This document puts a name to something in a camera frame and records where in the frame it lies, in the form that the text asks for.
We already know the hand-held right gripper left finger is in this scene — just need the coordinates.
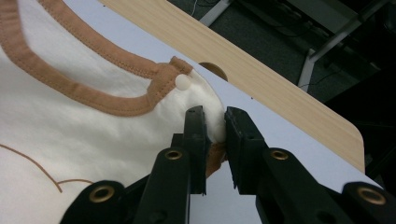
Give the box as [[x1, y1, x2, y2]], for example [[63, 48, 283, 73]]
[[170, 105, 213, 195]]

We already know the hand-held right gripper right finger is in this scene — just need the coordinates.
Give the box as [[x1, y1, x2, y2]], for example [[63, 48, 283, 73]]
[[224, 106, 269, 195]]

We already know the cream baby bodysuit brown trim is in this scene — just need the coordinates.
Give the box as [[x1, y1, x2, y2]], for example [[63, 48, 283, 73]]
[[0, 0, 227, 224]]

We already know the white table mat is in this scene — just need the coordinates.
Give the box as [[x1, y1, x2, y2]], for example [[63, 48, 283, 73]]
[[62, 0, 384, 224]]

